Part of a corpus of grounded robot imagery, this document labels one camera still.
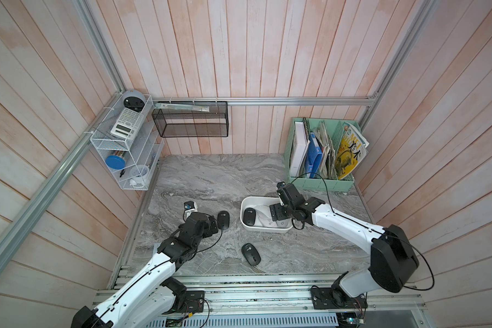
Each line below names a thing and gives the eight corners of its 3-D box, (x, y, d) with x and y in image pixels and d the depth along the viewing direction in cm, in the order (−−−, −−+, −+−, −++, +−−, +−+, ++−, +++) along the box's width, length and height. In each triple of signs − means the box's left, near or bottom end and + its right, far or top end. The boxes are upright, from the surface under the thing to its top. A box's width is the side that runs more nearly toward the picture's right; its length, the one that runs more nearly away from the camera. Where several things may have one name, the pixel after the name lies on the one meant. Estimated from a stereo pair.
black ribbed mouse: (252, 268, 83) (252, 266, 81) (239, 248, 88) (239, 246, 86) (262, 261, 85) (262, 259, 83) (249, 242, 90) (249, 240, 88)
